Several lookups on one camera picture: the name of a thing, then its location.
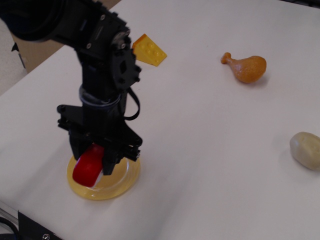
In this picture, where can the black table corner bracket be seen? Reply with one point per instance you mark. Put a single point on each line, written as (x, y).
(31, 230)

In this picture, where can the yellow toy cheese wedge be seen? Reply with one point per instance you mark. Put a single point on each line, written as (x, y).
(147, 51)

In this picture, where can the aluminium table frame rail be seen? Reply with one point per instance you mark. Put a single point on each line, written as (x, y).
(9, 222)

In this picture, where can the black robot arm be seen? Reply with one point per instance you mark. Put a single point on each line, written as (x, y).
(104, 87)

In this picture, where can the yellow plastic plate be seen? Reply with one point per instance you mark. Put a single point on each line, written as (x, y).
(123, 177)

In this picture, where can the brown cardboard panel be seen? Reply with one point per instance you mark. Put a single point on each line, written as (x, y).
(32, 52)

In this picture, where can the toy fried chicken drumstick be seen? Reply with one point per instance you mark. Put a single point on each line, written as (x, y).
(247, 70)

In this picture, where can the red tuna sushi toy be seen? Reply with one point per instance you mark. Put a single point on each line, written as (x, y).
(89, 166)

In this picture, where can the beige toy potato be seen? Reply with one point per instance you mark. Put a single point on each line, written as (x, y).
(305, 149)

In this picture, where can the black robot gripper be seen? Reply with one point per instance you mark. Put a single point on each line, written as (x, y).
(108, 129)

